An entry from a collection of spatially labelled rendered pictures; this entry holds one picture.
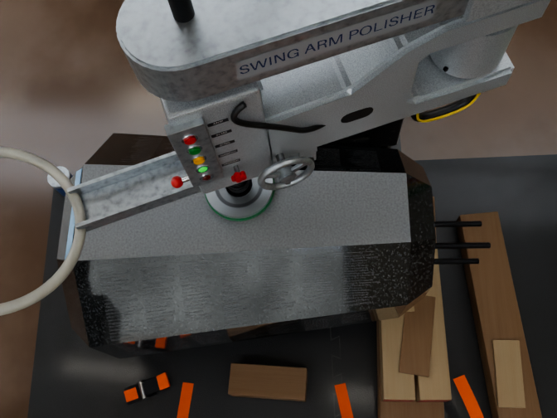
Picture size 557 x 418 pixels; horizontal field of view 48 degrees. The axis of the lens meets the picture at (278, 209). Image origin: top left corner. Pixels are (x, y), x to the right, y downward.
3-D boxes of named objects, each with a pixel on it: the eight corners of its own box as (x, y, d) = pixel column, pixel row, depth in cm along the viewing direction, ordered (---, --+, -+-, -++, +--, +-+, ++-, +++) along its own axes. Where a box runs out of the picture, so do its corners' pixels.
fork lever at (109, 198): (298, 104, 178) (297, 95, 173) (322, 162, 171) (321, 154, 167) (71, 183, 177) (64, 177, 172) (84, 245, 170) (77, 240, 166)
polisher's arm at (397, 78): (467, 48, 181) (518, -84, 135) (502, 114, 173) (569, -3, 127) (228, 126, 177) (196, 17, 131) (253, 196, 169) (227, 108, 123)
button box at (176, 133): (221, 168, 154) (201, 113, 127) (224, 177, 153) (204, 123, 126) (191, 178, 153) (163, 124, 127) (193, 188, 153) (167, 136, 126)
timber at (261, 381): (231, 396, 250) (227, 394, 239) (234, 366, 254) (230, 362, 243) (306, 401, 248) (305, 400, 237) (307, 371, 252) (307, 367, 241)
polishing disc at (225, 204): (273, 153, 195) (273, 152, 194) (273, 217, 188) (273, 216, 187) (205, 156, 197) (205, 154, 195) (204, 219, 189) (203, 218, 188)
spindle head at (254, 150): (305, 91, 175) (300, -18, 133) (331, 157, 168) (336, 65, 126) (183, 130, 173) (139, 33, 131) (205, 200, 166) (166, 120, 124)
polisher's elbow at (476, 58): (412, 40, 161) (423, -11, 143) (472, 6, 164) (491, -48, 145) (455, 94, 155) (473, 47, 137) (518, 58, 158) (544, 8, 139)
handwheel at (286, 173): (303, 148, 166) (302, 122, 152) (317, 181, 163) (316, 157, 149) (250, 166, 165) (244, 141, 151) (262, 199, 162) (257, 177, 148)
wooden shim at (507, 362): (491, 340, 242) (492, 339, 241) (518, 341, 242) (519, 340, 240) (497, 407, 234) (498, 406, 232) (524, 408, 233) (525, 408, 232)
